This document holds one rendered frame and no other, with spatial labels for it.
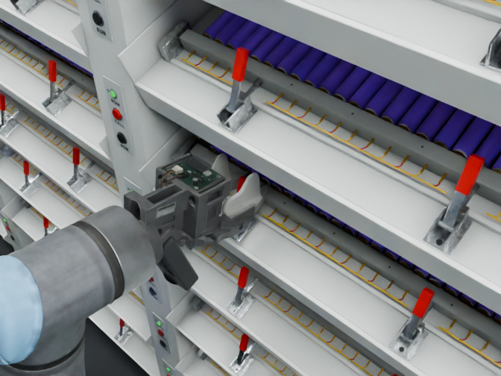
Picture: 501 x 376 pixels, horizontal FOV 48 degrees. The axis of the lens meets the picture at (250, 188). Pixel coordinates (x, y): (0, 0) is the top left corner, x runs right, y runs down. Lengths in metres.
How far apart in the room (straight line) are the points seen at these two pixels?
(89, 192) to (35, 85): 0.22
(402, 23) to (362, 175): 0.18
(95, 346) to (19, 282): 1.25
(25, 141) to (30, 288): 0.81
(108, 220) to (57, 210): 0.83
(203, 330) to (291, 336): 0.28
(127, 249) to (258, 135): 0.19
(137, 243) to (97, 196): 0.57
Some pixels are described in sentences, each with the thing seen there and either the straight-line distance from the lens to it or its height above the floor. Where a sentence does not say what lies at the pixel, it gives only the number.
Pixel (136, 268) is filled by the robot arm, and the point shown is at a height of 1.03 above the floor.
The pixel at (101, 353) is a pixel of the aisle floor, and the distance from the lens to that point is 1.76.
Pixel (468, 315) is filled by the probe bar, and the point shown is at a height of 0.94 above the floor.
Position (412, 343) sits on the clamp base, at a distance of 0.68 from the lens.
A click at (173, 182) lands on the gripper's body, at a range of 0.63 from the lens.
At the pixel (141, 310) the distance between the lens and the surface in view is 1.40.
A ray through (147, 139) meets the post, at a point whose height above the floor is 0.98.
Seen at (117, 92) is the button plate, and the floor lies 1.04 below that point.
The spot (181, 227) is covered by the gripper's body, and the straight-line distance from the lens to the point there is 0.65.
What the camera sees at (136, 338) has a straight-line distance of 1.58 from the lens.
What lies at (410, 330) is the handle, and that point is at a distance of 0.67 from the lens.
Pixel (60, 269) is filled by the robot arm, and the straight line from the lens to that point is 0.54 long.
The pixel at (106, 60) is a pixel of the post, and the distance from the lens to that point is 0.78.
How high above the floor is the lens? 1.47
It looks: 44 degrees down
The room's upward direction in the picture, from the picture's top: straight up
